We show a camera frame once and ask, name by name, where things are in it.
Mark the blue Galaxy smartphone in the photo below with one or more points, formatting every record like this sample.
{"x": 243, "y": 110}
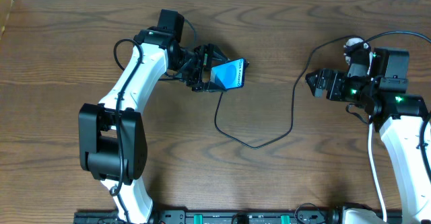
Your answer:
{"x": 230, "y": 75}

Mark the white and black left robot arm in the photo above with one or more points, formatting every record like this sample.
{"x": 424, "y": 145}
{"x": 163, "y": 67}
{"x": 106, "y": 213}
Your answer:
{"x": 112, "y": 144}

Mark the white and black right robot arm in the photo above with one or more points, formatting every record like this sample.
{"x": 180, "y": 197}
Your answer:
{"x": 376, "y": 81}

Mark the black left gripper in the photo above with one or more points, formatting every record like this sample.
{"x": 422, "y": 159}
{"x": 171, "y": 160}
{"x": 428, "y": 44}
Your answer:
{"x": 199, "y": 68}

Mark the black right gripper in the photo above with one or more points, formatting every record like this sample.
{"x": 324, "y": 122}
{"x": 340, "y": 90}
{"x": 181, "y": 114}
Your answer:
{"x": 332, "y": 85}

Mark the white charger plug adapter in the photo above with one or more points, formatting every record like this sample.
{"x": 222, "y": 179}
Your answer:
{"x": 351, "y": 45}

